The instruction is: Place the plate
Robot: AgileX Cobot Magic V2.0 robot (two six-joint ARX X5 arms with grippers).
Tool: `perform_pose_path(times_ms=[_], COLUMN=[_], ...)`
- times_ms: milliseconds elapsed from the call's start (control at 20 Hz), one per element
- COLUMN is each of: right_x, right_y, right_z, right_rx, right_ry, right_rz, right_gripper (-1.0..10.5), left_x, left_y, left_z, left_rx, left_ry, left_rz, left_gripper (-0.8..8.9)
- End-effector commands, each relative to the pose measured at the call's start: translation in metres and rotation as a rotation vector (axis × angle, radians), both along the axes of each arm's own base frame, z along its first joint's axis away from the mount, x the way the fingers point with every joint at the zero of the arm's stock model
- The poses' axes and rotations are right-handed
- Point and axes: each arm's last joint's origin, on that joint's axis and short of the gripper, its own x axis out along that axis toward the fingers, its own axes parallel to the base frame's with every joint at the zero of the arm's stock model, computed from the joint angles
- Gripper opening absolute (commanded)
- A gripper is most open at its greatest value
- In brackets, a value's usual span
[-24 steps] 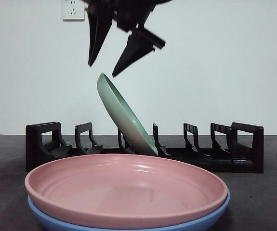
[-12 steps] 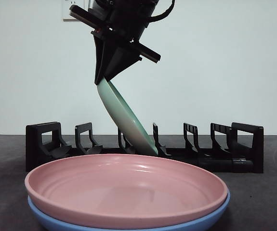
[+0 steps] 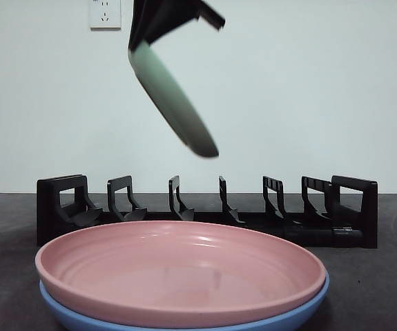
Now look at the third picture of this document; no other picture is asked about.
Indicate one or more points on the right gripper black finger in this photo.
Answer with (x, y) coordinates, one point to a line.
(137, 24)
(167, 17)

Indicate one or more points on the green round plate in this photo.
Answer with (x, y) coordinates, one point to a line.
(174, 100)

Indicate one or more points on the pink round plate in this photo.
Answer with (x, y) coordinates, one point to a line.
(184, 269)

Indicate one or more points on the blue round plate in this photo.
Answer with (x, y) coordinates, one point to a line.
(67, 319)

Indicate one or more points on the black plastic dish rack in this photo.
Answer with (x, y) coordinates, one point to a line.
(370, 213)

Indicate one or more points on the white wall socket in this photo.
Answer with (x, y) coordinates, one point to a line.
(105, 15)

